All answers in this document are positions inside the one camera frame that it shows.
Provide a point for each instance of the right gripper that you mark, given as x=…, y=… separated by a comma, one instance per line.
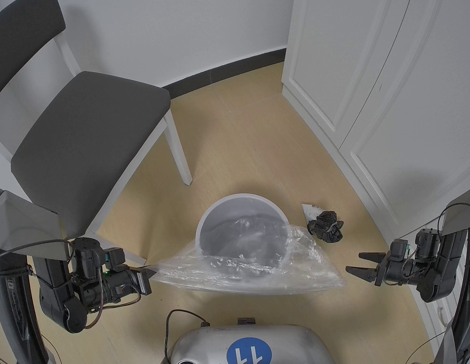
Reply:
x=398, y=273

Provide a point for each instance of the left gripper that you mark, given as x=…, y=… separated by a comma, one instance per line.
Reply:
x=125, y=283

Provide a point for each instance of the black plastic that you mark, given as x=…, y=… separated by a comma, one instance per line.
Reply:
x=326, y=228

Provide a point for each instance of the clear plastic bag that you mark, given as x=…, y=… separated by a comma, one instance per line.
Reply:
x=303, y=267

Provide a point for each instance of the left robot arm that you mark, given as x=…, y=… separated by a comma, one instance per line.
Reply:
x=53, y=290

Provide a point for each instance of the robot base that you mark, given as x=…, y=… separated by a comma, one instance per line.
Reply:
x=204, y=343

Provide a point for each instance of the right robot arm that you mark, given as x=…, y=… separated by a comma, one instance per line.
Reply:
x=432, y=279

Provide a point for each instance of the white trash bin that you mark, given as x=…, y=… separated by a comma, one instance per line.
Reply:
x=238, y=203

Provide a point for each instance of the grey seat white chair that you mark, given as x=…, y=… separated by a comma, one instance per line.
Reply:
x=87, y=135

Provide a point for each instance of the white wardrobe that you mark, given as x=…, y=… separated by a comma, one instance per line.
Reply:
x=371, y=70

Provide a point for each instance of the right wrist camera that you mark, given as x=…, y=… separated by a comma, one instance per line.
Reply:
x=398, y=249

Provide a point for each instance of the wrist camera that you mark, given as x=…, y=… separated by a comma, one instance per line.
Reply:
x=398, y=249
x=115, y=258

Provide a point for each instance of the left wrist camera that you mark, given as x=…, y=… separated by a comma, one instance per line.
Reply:
x=115, y=258

